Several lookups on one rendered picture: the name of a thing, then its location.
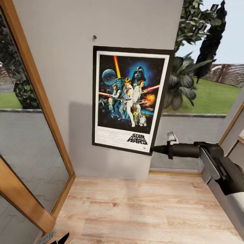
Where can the poster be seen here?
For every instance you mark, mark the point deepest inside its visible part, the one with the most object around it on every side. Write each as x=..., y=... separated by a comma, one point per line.
x=129, y=89

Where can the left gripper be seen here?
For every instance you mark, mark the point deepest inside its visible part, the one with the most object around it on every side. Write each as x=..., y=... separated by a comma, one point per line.
x=62, y=240

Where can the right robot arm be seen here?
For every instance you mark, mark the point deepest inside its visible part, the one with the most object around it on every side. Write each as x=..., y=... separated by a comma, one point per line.
x=228, y=175

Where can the fixed window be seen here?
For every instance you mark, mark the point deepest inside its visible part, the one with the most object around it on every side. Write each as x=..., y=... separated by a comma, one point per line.
x=205, y=92

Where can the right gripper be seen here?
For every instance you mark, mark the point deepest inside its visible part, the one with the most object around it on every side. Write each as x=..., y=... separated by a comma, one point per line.
x=175, y=150

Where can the door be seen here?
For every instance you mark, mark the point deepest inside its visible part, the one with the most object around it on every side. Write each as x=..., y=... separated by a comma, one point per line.
x=36, y=173

